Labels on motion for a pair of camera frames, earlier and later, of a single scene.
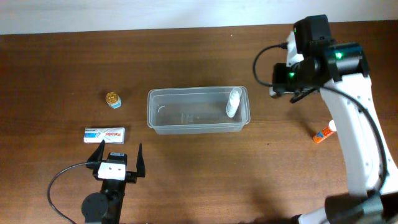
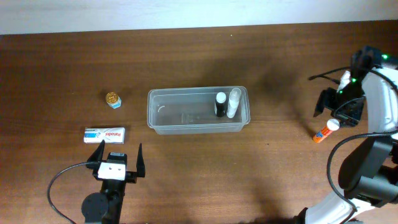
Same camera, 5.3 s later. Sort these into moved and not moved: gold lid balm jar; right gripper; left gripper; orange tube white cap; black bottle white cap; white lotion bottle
Moved: right gripper; black bottle white cap
Not moved: gold lid balm jar; white lotion bottle; orange tube white cap; left gripper
